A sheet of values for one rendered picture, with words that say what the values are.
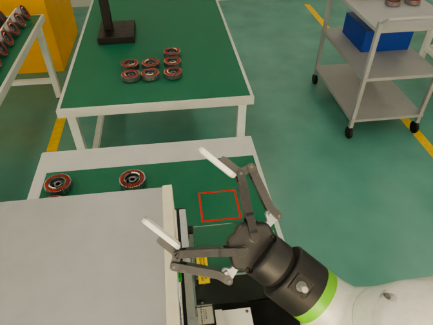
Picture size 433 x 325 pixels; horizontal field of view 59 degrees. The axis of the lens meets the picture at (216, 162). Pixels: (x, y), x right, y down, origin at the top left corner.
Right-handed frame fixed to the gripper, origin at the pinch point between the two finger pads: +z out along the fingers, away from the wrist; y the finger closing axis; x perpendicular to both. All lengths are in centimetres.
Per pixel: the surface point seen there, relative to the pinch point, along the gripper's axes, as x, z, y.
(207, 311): 46, -28, 23
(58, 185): 108, 38, 33
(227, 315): 60, -38, 23
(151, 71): 177, 54, -41
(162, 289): 8.4, -9.1, 15.7
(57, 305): 7.9, 3.3, 28.0
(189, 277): 32.6, -15.9, 15.9
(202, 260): 41.6, -17.6, 12.0
